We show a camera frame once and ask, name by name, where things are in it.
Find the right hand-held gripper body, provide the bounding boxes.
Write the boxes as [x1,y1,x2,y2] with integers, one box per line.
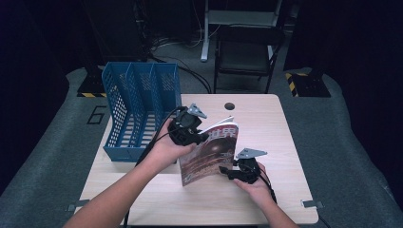
[232,147,269,185]

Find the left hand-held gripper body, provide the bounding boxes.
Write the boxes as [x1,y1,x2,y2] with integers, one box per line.
[167,103,209,147]

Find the red and brown magazine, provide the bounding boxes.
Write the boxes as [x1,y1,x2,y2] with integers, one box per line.
[179,116,240,187]

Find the person's right hand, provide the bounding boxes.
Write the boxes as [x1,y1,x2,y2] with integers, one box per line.
[234,161,275,209]

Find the person's left hand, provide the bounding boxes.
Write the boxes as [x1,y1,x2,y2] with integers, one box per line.
[144,117,198,174]

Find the blue plastic file rack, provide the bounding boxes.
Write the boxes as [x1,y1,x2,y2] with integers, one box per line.
[101,61,182,163]

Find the black folding chair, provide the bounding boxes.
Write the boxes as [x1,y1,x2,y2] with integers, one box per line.
[213,26,286,95]

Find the black yellow striped stand base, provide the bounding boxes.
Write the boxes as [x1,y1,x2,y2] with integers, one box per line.
[284,70,332,99]
[76,66,109,99]

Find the black cabinet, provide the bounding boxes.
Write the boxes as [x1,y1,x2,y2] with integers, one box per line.
[81,0,149,64]

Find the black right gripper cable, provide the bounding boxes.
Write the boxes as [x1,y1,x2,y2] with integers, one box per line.
[258,164,278,204]

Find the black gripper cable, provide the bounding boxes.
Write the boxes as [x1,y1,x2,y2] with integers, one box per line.
[258,164,278,204]
[123,105,188,228]

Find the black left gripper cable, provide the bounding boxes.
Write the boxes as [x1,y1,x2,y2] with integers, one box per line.
[123,105,188,228]

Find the black floor cables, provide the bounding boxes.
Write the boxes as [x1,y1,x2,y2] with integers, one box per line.
[147,36,213,95]

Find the grey metal table bracket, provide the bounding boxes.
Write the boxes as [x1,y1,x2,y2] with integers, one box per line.
[66,199,91,213]
[300,199,325,210]

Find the white metal desk frame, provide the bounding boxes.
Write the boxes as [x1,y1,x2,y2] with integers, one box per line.
[201,0,283,63]

